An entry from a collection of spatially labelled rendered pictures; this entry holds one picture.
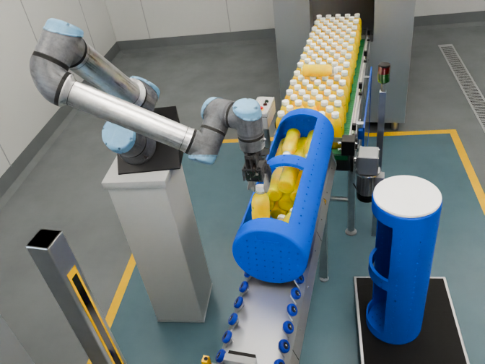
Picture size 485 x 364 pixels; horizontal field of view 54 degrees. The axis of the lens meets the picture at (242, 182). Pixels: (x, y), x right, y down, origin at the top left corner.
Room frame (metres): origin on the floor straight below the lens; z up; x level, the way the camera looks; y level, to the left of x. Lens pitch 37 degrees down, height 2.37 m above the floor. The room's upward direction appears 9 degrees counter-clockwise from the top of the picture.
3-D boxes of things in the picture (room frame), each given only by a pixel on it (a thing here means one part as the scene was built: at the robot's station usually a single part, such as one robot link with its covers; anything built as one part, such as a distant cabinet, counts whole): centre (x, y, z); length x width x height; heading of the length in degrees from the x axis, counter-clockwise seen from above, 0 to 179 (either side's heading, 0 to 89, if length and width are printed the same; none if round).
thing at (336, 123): (2.15, -0.54, 0.99); 0.07 x 0.07 x 0.19
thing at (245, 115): (1.38, -0.05, 1.59); 0.10 x 0.09 x 0.12; 48
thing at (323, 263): (2.00, -0.42, 0.31); 0.06 x 0.06 x 0.63; 69
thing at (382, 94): (2.32, -0.85, 0.55); 0.04 x 0.04 x 1.10; 69
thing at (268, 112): (2.38, -0.18, 1.05); 0.20 x 0.10 x 0.10; 159
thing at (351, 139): (2.06, -0.58, 0.95); 0.10 x 0.07 x 0.10; 69
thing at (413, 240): (1.51, -0.68, 0.59); 0.28 x 0.28 x 0.88
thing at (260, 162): (1.37, -0.05, 1.42); 0.09 x 0.08 x 0.12; 159
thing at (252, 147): (1.38, -0.06, 1.50); 0.10 x 0.09 x 0.05; 69
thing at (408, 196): (1.51, -0.68, 1.03); 0.28 x 0.28 x 0.01
